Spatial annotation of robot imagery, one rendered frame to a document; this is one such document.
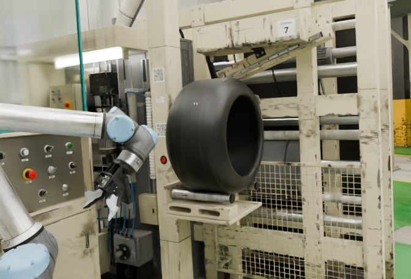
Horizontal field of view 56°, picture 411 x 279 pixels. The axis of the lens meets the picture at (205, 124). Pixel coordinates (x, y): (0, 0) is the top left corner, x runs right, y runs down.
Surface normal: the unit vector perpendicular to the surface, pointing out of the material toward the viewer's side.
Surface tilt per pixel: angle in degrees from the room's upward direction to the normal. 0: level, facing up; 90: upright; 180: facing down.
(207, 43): 90
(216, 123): 78
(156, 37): 90
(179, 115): 65
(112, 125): 95
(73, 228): 90
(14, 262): 9
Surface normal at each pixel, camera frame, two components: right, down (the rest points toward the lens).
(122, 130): 0.36, 0.11
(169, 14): 0.85, -0.02
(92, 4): 0.62, 0.00
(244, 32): -0.52, 0.07
